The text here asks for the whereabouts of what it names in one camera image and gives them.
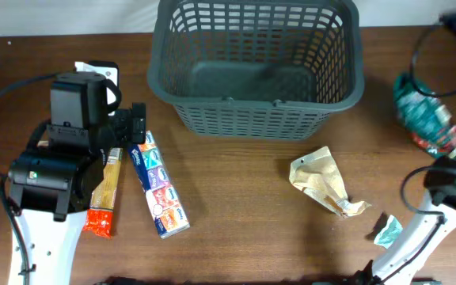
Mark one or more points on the beige paper pouch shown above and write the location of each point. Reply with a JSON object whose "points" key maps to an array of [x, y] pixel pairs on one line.
{"points": [[317, 175]]}

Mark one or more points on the Kleenex tissue multipack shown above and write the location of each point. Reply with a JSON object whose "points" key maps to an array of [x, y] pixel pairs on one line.
{"points": [[162, 198]]}

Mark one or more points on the green Nescafe coffee bag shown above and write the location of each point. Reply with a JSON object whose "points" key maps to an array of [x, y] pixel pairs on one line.
{"points": [[426, 119]]}

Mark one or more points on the teal torn wrapper piece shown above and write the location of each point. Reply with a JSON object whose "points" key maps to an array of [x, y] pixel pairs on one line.
{"points": [[389, 233]]}

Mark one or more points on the orange spaghetti packet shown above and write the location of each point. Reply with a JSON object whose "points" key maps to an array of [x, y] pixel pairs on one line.
{"points": [[99, 216]]}

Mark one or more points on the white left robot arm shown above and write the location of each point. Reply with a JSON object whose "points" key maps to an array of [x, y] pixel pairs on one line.
{"points": [[51, 183]]}

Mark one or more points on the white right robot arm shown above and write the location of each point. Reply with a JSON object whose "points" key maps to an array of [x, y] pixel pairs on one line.
{"points": [[429, 191]]}

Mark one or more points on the grey plastic basket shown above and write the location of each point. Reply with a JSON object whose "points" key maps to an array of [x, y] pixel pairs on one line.
{"points": [[257, 69]]}

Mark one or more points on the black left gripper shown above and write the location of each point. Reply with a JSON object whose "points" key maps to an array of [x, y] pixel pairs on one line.
{"points": [[136, 123]]}

